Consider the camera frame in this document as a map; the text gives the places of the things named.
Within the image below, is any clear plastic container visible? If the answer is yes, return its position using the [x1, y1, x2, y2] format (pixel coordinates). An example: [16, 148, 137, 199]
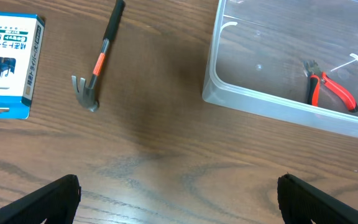
[202, 0, 358, 138]

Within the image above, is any blue white screwdriver box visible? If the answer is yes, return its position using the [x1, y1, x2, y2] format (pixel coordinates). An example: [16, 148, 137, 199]
[0, 12, 45, 119]

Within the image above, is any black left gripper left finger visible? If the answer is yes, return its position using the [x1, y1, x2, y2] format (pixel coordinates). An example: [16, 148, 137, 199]
[0, 174, 81, 224]

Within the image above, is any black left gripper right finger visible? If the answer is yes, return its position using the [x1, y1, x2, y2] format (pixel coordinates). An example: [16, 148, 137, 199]
[277, 174, 358, 224]

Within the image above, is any small claw hammer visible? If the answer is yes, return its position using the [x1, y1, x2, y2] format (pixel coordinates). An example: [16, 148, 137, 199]
[71, 0, 126, 112]

